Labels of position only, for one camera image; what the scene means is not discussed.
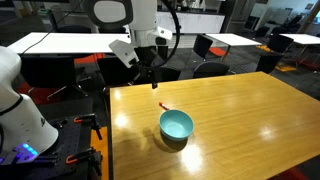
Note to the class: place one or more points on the white board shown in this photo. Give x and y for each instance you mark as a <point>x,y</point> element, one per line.
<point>258,10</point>

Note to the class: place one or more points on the large white table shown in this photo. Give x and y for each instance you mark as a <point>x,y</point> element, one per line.
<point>66,43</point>

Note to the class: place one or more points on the black office chair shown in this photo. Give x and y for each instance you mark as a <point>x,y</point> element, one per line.
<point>171,74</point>
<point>75,29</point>
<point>280,43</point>
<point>113,71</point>
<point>202,45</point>
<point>50,71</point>
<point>268,62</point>
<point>163,50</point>
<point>295,21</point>
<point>210,69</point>
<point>262,31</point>

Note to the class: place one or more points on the red and white marker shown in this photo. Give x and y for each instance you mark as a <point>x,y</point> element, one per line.
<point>163,105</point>

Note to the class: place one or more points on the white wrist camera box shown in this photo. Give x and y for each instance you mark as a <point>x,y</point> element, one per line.
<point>124,53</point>

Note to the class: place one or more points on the white table with metal legs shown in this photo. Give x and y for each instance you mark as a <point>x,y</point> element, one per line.
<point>300,38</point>
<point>233,39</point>

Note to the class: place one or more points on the brown wooden beam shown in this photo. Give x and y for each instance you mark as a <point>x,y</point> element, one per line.
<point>314,15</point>

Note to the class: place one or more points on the teal plastic bowl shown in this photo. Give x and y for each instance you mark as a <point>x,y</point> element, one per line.
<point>176,125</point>

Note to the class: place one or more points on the steel grey fridge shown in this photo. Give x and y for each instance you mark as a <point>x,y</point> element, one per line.
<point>240,13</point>

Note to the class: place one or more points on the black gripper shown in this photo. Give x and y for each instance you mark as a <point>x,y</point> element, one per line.
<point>145,58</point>

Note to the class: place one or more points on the white counter cabinet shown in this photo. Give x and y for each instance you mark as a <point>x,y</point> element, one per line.
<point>200,22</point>

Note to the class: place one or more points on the green bin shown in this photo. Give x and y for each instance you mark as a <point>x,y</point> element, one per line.
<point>43,12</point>

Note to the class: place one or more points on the orange and black clamp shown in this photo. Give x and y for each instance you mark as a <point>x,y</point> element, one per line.
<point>87,117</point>
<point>80,156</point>

